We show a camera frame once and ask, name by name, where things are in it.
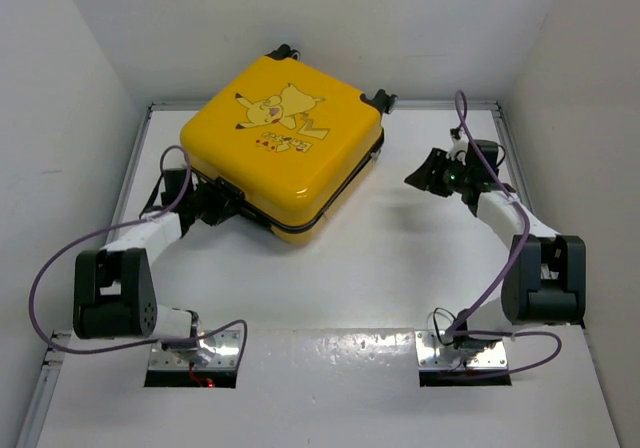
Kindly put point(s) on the metal base plate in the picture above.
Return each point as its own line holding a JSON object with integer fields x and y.
{"x": 219, "y": 352}
{"x": 436, "y": 354}

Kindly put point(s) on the yellow suitcase with grey lining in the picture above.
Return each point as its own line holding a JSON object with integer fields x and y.
{"x": 295, "y": 140}

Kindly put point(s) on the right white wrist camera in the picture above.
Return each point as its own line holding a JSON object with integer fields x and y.
{"x": 459, "y": 147}

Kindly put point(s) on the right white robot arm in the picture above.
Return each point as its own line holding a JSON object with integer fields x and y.
{"x": 543, "y": 281}

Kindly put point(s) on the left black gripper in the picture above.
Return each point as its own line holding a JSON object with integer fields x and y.
{"x": 220, "y": 210}

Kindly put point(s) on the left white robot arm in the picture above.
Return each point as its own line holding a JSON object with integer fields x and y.
{"x": 114, "y": 294}

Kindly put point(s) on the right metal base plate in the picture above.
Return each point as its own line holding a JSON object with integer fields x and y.
{"x": 436, "y": 354}

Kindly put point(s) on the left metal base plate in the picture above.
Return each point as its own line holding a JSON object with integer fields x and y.
{"x": 219, "y": 352}

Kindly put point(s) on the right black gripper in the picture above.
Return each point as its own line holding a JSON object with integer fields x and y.
{"x": 424, "y": 177}

